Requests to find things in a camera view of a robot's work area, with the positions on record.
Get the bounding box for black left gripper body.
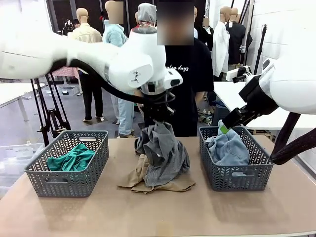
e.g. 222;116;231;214
143;91;176;123

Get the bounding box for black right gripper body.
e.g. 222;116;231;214
222;107;262;131

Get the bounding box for light blue denim shorts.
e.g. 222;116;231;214
204;119;250;166

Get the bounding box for grey t-shirt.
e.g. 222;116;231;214
135;120;191;188

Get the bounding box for beige khaki shorts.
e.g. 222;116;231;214
117;153;197;195

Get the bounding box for teal green shirt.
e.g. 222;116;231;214
46;143;96;172

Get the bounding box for large white table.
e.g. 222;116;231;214
213;81;316;131

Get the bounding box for mannequin in blue fleece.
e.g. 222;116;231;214
102;0;136;138

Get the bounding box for person in black t-shirt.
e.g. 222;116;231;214
157;0;215;138

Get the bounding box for grey plastic woven basket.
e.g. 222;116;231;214
198;125;276;192
24;130;110;198

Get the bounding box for mannequin in cream jacket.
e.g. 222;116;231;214
71;7;104;123

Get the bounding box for mannequin in white shirt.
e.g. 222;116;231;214
212;6;232;78

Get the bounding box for thin black light stand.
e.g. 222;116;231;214
253;24;269;75

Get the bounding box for mannequin in black shirt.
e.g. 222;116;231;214
226;7;254;73

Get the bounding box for mannequin in plaid hoodie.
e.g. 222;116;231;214
134;2;158;34

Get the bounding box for table with pink cloth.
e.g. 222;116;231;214
50;66;80;80

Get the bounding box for small white side table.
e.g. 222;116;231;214
0;82;46;122

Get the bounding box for clear plastic storage box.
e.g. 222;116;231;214
0;142;45;188

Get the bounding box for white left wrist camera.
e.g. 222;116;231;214
164;70;184;88

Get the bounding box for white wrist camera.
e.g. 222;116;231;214
164;70;184;88
226;65;254;83

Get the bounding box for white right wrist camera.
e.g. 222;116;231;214
226;65;254;83

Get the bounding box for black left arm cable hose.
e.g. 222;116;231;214
50;59;147;105

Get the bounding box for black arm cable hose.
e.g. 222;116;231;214
50;59;147;105
270;112;316;165

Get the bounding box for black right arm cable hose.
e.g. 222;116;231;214
270;112;316;165

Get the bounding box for black camera tripod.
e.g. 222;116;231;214
29;73;72;147

